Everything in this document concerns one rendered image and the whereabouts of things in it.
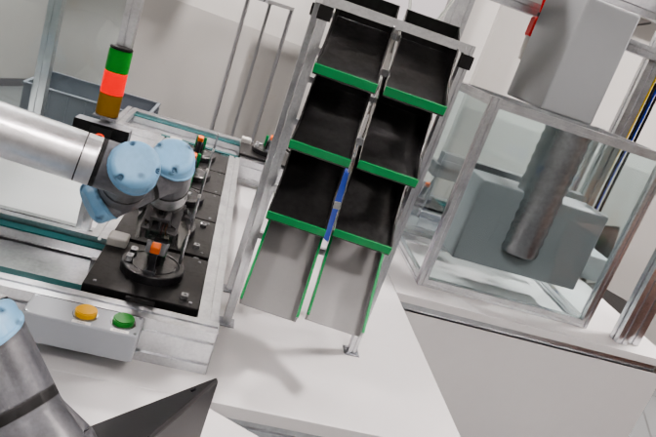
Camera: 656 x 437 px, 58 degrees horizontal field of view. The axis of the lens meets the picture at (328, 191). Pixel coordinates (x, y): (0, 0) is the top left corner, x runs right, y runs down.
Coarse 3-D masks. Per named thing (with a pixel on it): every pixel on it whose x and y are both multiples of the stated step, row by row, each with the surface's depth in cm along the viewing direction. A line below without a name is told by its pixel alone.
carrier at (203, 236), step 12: (132, 216) 158; (192, 216) 161; (120, 228) 149; (132, 228) 151; (192, 228) 158; (204, 228) 166; (132, 240) 146; (144, 240) 147; (192, 240) 156; (204, 240) 158; (180, 252) 148; (192, 252) 150; (204, 252) 152
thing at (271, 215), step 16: (288, 160) 133; (304, 160) 143; (320, 160) 145; (288, 176) 137; (304, 176) 139; (320, 176) 140; (336, 176) 142; (288, 192) 133; (304, 192) 135; (320, 192) 136; (336, 192) 132; (272, 208) 128; (288, 208) 130; (304, 208) 131; (320, 208) 132; (288, 224) 126; (304, 224) 125; (320, 224) 129
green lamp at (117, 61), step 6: (108, 54) 128; (114, 54) 128; (120, 54) 128; (126, 54) 128; (132, 54) 130; (108, 60) 128; (114, 60) 128; (120, 60) 128; (126, 60) 129; (108, 66) 129; (114, 66) 128; (120, 66) 129; (126, 66) 130; (114, 72) 129; (120, 72) 129; (126, 72) 130
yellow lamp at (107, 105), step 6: (102, 96) 130; (108, 96) 130; (102, 102) 131; (108, 102) 131; (114, 102) 131; (120, 102) 133; (96, 108) 132; (102, 108) 131; (108, 108) 131; (114, 108) 132; (102, 114) 131; (108, 114) 132; (114, 114) 132
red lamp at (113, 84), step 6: (108, 72) 129; (102, 78) 130; (108, 78) 129; (114, 78) 129; (120, 78) 130; (126, 78) 131; (102, 84) 130; (108, 84) 129; (114, 84) 130; (120, 84) 130; (102, 90) 130; (108, 90) 130; (114, 90) 130; (120, 90) 131; (114, 96) 131; (120, 96) 132
